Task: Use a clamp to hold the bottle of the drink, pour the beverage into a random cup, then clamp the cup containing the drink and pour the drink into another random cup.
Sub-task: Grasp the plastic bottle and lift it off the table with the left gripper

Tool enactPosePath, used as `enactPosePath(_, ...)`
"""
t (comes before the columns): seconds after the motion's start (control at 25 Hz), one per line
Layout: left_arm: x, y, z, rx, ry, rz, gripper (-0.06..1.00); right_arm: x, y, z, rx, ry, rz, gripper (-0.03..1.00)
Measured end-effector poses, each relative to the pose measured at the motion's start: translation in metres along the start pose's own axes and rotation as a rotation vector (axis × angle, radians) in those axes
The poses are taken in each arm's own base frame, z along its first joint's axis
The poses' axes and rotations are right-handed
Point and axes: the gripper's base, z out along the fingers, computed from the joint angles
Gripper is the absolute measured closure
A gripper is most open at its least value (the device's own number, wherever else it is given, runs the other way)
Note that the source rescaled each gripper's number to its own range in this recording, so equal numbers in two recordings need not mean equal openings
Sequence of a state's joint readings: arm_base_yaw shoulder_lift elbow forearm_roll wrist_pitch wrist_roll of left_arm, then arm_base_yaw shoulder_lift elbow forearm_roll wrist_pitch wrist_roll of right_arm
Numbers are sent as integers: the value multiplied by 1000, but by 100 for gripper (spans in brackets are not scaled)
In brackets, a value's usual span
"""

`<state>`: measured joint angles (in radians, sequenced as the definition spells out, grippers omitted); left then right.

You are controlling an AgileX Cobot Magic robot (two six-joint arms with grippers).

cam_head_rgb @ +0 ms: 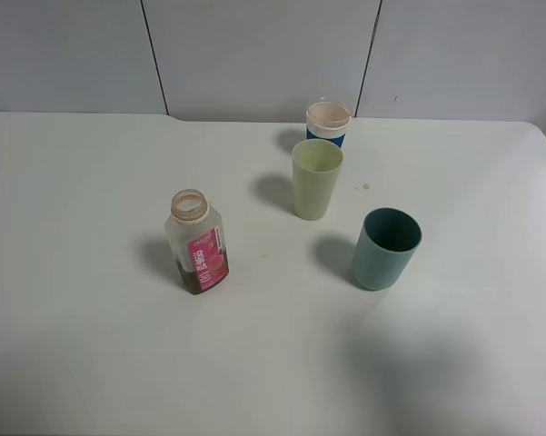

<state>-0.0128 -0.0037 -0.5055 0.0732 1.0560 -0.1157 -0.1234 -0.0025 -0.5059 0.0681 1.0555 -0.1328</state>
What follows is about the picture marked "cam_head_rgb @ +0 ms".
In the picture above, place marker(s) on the pale green plastic cup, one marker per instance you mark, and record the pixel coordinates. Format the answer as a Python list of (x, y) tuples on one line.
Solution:
[(316, 166)]

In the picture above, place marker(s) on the clear bottle with pink label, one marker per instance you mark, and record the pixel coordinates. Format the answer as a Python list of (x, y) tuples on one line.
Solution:
[(194, 230)]

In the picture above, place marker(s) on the blue and white cup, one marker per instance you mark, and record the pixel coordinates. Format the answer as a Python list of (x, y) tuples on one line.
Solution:
[(327, 120)]

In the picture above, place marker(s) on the teal plastic cup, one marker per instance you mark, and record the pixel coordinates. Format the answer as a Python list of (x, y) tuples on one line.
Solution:
[(388, 239)]

